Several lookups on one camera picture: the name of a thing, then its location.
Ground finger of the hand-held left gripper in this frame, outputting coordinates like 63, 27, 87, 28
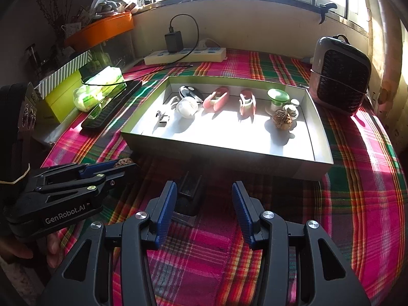
30, 161, 122, 185
35, 163, 141, 203

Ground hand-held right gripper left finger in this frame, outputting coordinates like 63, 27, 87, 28
40, 180, 178, 306

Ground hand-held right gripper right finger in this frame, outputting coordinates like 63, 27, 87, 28
231, 181, 372, 306

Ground black rectangular device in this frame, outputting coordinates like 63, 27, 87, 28
174, 170, 206, 227

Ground white cardboard box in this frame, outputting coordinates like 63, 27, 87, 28
121, 76, 334, 182

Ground white round cap gadget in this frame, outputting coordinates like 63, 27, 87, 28
175, 97, 198, 119

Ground black round disc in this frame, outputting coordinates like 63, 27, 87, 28
178, 85, 205, 103

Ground pink plastic clip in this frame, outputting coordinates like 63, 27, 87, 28
203, 87, 231, 111
239, 89, 257, 116

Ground grey knob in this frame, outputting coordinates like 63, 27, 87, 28
284, 99, 301, 118

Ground person's left hand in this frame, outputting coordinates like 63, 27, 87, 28
0, 231, 62, 269

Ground black flat tray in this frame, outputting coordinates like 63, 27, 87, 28
81, 80, 143, 131

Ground green tissue pack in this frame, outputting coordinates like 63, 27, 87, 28
73, 66, 127, 113

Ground green box with striped lid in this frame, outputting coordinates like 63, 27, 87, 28
35, 51, 93, 124

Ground plaid blanket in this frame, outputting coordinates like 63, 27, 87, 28
41, 48, 402, 306

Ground glass tank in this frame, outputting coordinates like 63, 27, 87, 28
91, 32, 136, 69

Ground dark glass pot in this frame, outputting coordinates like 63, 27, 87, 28
25, 44, 41, 71

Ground orange plastic basin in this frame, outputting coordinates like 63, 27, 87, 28
64, 11, 134, 52

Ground white power strip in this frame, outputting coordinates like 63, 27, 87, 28
144, 38, 227, 66

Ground dried branches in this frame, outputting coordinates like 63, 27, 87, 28
30, 0, 67, 39

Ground grey portable heater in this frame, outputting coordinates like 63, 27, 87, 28
310, 34, 372, 116

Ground heart-print curtain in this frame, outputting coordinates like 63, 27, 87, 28
360, 0, 408, 154

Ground black charger with cable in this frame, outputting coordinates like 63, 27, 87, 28
164, 14, 200, 62

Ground black window handle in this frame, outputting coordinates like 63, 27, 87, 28
318, 3, 338, 24

